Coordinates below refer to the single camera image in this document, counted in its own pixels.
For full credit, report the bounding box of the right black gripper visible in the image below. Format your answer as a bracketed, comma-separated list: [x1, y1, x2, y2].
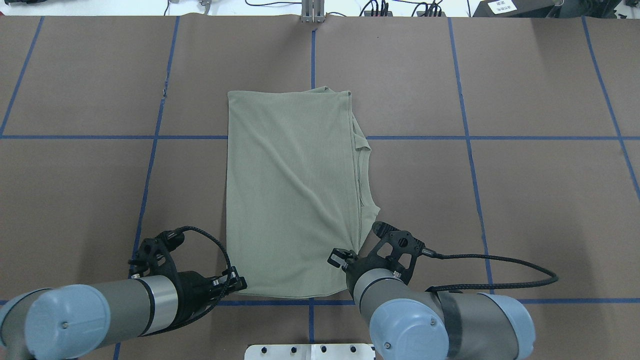
[327, 248, 394, 293]

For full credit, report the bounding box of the white camera mast pedestal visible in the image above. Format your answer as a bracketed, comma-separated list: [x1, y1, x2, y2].
[244, 342, 377, 360]

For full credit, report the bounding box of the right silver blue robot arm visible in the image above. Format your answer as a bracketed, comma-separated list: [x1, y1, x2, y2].
[327, 248, 537, 360]

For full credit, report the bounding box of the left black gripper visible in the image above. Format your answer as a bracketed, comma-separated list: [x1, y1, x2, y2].
[174, 271, 248, 323]

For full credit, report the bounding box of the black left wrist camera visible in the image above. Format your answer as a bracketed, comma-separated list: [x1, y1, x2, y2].
[128, 230, 185, 280]

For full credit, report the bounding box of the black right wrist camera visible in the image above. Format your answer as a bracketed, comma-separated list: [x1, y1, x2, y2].
[370, 221, 431, 278]

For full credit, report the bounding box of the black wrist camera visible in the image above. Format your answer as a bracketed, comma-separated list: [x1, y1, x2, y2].
[370, 221, 431, 278]
[128, 230, 185, 280]

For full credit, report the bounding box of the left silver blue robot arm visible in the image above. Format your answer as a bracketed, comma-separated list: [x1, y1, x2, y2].
[1, 268, 247, 360]

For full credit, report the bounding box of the aluminium frame post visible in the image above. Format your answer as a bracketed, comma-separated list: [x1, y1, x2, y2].
[300, 0, 326, 24]

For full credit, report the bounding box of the olive green long-sleeve shirt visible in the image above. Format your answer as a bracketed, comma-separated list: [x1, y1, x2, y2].
[225, 86, 380, 299]

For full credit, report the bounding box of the black box with label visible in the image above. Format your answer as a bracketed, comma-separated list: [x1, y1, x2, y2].
[472, 0, 563, 18]

